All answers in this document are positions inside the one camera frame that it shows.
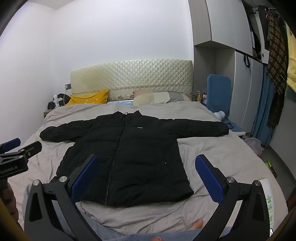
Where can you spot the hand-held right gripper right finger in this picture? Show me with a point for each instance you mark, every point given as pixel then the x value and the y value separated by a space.
pixel 209 179

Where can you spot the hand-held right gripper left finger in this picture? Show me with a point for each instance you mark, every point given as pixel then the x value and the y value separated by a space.
pixel 84 179

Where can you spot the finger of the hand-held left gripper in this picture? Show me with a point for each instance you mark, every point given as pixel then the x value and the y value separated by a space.
pixel 10 143
pixel 32 147

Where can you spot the black puffer jacket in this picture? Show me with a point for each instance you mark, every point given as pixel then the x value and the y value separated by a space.
pixel 138 150

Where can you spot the person's left forearm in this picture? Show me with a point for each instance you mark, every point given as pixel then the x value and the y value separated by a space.
pixel 8 201

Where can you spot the blue crumpled clothes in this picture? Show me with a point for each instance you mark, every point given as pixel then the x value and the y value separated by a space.
pixel 233 125

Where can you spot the grey duvet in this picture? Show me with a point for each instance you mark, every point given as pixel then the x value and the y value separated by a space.
pixel 208 148

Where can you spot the bedside table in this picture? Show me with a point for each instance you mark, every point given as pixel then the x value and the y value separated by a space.
pixel 47 113

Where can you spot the white bottle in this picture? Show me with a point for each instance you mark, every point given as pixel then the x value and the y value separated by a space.
pixel 55 100

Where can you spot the person's legs in blue pants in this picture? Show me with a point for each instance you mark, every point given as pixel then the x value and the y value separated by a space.
pixel 108 229

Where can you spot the translucent plastic bag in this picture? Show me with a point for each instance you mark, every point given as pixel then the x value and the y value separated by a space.
pixel 254 144

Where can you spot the black bag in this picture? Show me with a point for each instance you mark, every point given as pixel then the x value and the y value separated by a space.
pixel 63 98

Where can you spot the white strip with green print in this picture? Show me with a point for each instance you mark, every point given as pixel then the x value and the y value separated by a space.
pixel 269 204

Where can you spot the white soft item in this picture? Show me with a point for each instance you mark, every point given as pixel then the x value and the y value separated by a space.
pixel 219 114

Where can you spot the yellow pillow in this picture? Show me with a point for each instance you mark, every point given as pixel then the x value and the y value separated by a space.
pixel 89 99

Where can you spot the small bottles on shelf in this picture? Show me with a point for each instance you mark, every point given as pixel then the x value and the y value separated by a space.
pixel 200 96

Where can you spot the blue bed sheet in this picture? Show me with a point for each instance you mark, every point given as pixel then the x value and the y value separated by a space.
pixel 120 102

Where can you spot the blue padded chair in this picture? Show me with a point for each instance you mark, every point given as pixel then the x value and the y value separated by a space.
pixel 218 92

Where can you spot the blue hanging cloth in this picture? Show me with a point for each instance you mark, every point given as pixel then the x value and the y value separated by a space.
pixel 263 104

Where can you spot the patchwork pillow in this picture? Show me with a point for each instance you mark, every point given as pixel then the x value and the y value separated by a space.
pixel 159 97

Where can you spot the cream quilted headboard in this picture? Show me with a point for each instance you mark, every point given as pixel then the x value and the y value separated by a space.
pixel 129 76

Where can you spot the yellow hanging garment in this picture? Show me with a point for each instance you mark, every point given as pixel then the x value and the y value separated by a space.
pixel 291 69

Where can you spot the brown houndstooth scarf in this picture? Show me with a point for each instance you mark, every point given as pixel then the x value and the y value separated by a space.
pixel 276 58

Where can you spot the grey wardrobe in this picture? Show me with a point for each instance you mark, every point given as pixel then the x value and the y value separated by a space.
pixel 231 27

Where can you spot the black hanging garment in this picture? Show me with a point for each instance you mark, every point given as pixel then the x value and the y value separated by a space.
pixel 263 30

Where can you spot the wall socket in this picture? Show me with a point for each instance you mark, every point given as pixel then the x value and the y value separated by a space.
pixel 67 87

